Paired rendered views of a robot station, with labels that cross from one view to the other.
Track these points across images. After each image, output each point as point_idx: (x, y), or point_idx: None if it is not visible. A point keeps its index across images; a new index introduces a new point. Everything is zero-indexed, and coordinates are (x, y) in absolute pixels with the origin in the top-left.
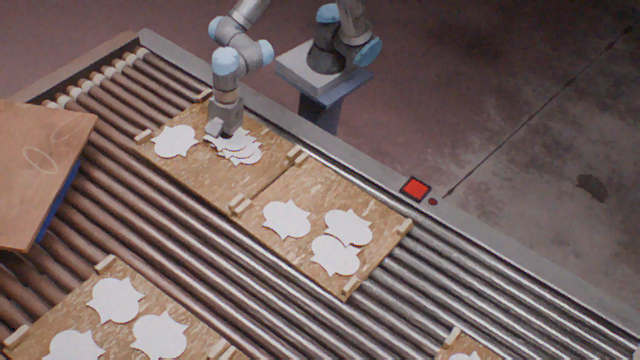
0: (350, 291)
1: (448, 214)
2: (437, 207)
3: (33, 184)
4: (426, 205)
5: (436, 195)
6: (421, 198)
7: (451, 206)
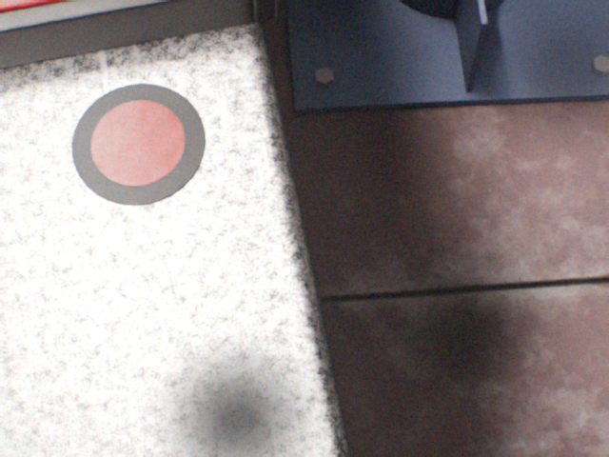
0: None
1: (121, 407)
2: (106, 238)
3: None
4: (28, 133)
5: (265, 107)
6: (5, 19)
7: (271, 347)
